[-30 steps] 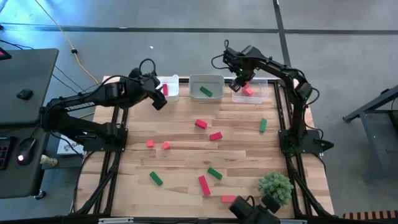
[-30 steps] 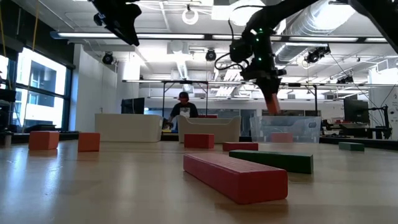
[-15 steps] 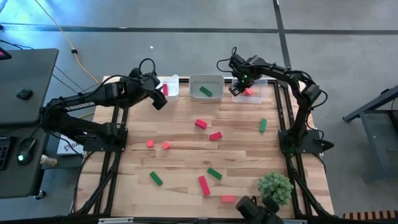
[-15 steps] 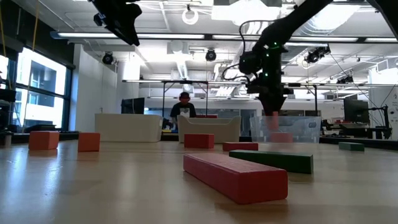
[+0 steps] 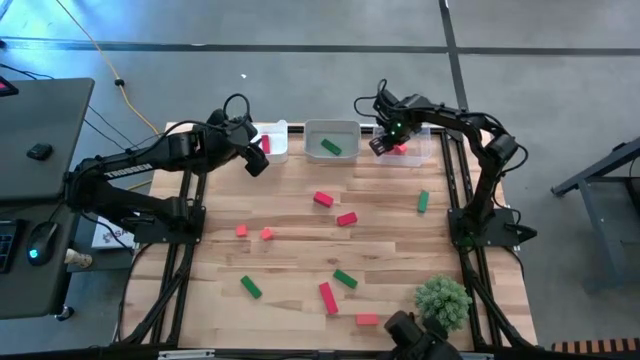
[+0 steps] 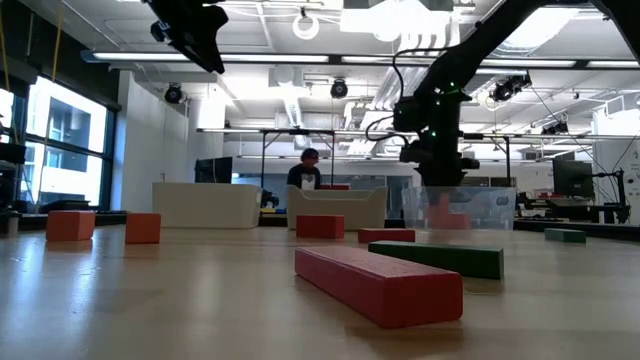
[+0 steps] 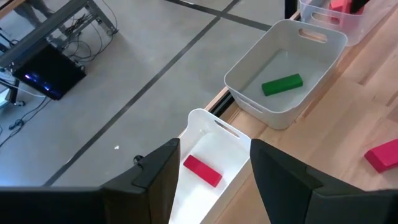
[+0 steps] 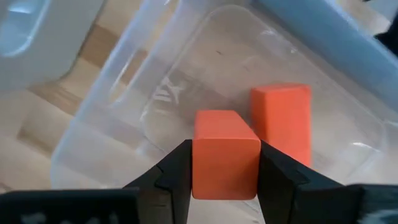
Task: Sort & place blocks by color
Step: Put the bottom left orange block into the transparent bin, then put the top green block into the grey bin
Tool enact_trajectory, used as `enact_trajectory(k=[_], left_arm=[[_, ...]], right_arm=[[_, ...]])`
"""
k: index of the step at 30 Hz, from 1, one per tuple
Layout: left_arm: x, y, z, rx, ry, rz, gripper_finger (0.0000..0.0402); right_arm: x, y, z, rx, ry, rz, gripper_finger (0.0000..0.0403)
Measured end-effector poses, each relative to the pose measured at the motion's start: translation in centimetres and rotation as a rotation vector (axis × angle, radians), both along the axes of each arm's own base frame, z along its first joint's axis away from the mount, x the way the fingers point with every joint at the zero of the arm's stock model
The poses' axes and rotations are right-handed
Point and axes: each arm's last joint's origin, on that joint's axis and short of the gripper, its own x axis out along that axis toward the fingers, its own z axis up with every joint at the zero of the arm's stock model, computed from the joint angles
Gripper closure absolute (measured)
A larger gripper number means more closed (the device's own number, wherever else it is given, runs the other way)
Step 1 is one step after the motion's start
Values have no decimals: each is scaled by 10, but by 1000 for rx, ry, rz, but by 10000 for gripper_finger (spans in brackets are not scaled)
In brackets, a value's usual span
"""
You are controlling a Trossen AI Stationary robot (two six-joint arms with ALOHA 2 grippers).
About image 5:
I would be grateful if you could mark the black handheld camera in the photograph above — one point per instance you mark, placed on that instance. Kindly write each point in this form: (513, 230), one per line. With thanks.
(410, 337)

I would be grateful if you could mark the dark grey side table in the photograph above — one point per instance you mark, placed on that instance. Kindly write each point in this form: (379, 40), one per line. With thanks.
(602, 235)

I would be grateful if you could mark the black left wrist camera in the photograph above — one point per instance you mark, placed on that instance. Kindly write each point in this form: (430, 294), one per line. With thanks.
(256, 161)

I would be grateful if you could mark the green wooden block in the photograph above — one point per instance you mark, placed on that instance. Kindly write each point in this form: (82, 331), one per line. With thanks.
(345, 278)
(250, 287)
(423, 201)
(331, 146)

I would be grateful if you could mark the long red wooden block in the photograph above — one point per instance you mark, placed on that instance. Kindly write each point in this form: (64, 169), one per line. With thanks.
(328, 298)

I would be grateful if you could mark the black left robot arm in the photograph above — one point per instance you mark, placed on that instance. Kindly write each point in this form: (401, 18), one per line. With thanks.
(125, 170)

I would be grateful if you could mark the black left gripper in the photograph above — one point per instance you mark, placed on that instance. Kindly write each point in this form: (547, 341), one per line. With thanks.
(241, 134)

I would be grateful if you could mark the black keyboard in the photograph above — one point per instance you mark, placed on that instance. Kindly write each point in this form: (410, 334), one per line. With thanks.
(7, 250)

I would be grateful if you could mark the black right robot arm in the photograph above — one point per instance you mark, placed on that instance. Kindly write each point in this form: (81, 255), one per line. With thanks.
(482, 190)

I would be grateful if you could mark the silver metal bracket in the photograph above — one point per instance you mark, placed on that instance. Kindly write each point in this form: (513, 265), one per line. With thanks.
(475, 356)
(186, 354)

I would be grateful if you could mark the beige small object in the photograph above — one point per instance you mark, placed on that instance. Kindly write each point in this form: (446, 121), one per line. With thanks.
(77, 258)

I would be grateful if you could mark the grey plastic bin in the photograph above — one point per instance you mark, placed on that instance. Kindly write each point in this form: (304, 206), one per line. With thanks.
(320, 135)

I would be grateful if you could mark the black rectangular desk gadget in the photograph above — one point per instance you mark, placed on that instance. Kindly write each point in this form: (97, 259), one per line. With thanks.
(40, 151)

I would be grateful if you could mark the black wedge-shaped gadget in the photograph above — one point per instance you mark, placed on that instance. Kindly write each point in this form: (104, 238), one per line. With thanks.
(7, 89)

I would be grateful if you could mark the grey desk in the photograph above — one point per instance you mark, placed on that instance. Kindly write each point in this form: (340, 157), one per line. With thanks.
(30, 295)
(45, 115)

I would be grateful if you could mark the artificial green plant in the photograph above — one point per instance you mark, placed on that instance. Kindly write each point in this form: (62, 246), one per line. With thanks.
(445, 300)

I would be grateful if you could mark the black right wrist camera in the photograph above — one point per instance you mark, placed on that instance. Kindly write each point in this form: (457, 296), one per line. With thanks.
(381, 145)

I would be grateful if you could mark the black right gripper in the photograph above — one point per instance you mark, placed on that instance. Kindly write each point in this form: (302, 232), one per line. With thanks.
(395, 117)

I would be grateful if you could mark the orange wooden cube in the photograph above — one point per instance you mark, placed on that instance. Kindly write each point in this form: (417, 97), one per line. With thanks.
(266, 233)
(241, 230)

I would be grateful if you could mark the black computer mouse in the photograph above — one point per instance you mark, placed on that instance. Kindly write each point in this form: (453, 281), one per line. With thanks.
(45, 240)

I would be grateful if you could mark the black aluminium frame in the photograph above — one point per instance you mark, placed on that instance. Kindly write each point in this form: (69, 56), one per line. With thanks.
(296, 128)

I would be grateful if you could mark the clear plastic bin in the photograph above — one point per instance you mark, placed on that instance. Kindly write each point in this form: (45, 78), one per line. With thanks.
(420, 150)

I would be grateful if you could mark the orange black striped strip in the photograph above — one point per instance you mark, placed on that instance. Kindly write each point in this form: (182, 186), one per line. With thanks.
(595, 346)

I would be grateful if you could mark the orange wooden block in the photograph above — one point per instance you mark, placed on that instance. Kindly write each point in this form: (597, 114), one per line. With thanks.
(400, 149)
(366, 319)

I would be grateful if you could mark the black desk foot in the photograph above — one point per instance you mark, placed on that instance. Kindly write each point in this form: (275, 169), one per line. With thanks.
(65, 313)

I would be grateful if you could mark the white plastic bin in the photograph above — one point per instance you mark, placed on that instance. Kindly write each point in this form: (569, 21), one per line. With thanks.
(279, 150)

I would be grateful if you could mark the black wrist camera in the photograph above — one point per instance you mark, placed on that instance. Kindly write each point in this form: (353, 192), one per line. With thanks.
(256, 161)
(381, 145)

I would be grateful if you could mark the white printed box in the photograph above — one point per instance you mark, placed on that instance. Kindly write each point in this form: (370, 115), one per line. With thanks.
(112, 239)

